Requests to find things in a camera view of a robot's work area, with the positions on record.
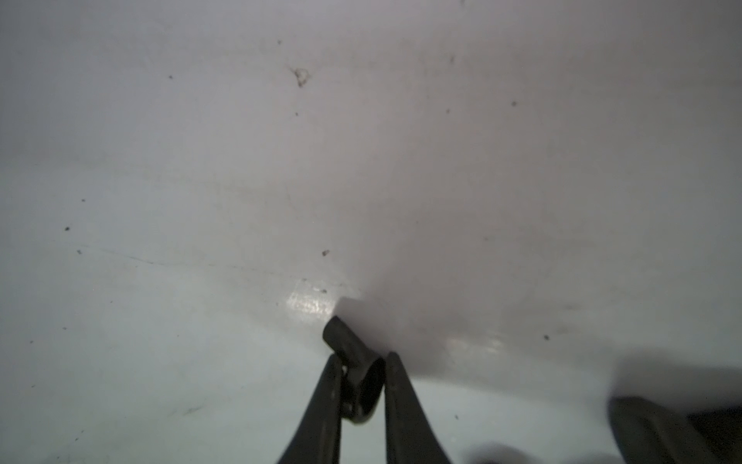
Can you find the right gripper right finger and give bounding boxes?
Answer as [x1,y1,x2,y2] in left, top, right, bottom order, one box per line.
[385,352,451,464]

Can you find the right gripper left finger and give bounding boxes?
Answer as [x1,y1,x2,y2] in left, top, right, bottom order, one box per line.
[278,355,343,464]

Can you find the black bolt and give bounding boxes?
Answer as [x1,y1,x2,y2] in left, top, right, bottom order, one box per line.
[608,396,741,464]
[323,316,386,425]

